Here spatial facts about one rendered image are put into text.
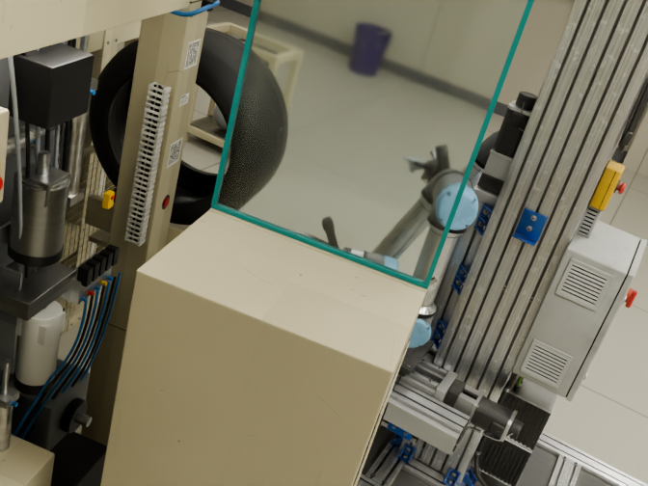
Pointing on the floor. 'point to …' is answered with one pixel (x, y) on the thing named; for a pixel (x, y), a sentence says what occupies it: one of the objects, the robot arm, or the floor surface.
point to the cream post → (161, 27)
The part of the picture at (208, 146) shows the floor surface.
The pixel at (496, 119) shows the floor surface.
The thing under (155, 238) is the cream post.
